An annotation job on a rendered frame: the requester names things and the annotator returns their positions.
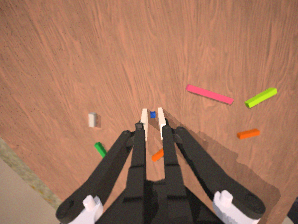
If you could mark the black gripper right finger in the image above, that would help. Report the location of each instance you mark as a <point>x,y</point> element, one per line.
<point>232,202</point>

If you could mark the small blue block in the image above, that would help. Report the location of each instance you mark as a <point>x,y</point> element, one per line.
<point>152,114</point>

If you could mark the pink rod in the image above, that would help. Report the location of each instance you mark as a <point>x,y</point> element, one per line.
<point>209,94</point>

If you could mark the orange rod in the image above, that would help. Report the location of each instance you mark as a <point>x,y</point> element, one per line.
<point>249,133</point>
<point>157,155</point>

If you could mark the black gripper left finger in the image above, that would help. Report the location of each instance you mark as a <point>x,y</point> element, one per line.
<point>85,205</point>

